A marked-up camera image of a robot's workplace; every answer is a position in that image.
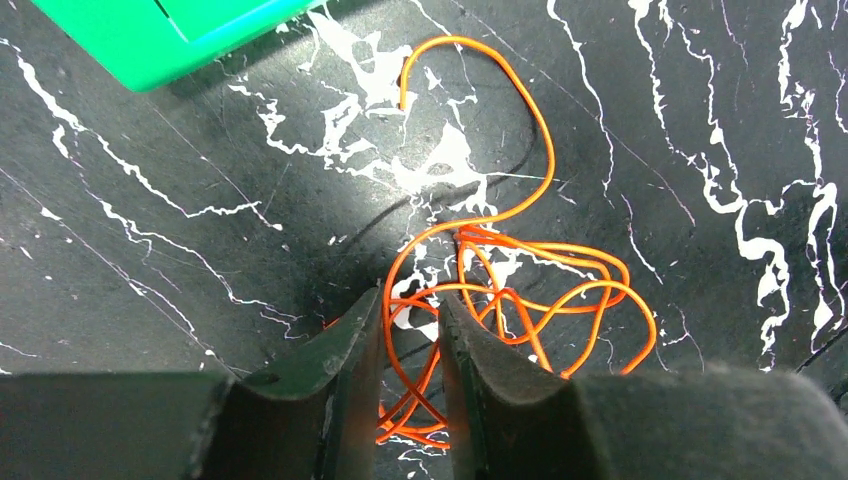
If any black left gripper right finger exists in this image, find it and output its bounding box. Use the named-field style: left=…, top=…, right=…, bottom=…
left=439, top=294, right=847, bottom=479

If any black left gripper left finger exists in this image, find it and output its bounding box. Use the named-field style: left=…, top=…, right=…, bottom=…
left=1, top=287, right=382, bottom=479

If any orange cable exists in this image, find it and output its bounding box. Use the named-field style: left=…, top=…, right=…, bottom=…
left=324, top=35, right=658, bottom=450

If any green plastic bin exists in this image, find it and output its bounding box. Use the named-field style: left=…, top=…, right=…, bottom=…
left=35, top=0, right=320, bottom=92

